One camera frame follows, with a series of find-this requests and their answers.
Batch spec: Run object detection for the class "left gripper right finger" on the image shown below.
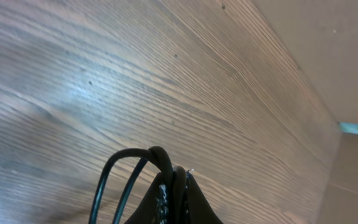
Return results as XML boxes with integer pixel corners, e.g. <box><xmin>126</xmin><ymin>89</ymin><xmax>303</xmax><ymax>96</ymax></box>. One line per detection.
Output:
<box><xmin>183</xmin><ymin>172</ymin><xmax>223</xmax><ymax>224</ymax></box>

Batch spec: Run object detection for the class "black USB-C cable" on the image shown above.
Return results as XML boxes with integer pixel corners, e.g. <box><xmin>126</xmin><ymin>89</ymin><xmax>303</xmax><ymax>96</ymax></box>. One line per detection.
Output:
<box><xmin>88</xmin><ymin>146</ymin><xmax>188</xmax><ymax>224</ymax></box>

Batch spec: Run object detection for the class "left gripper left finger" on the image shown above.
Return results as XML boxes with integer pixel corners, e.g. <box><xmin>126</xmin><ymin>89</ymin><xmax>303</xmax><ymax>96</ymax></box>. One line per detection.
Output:
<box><xmin>125</xmin><ymin>173</ymin><xmax>163</xmax><ymax>224</ymax></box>

